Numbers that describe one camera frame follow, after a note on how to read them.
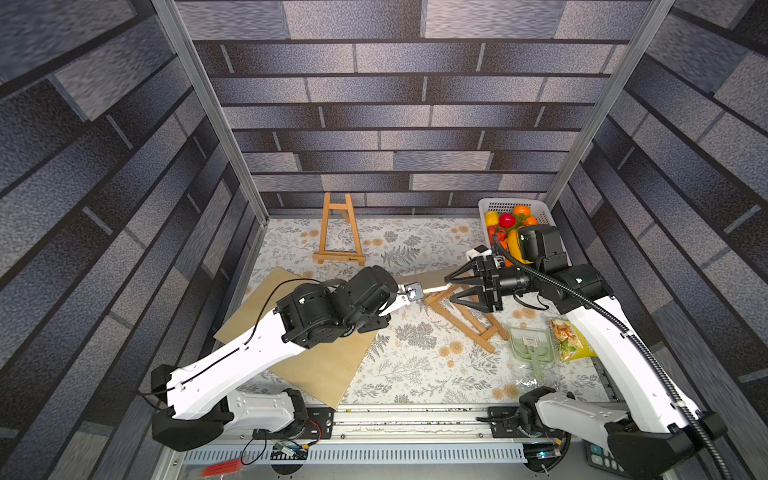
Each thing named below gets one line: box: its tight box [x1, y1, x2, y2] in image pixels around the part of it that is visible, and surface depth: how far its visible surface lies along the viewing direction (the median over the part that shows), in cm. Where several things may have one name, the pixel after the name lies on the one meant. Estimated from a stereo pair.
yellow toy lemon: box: [485, 211, 499, 227], surface depth 112 cm
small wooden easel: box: [313, 192, 366, 267], surface depth 102 cm
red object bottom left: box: [201, 458, 244, 478], surface depth 69 cm
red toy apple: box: [499, 212, 516, 229], surface depth 110 cm
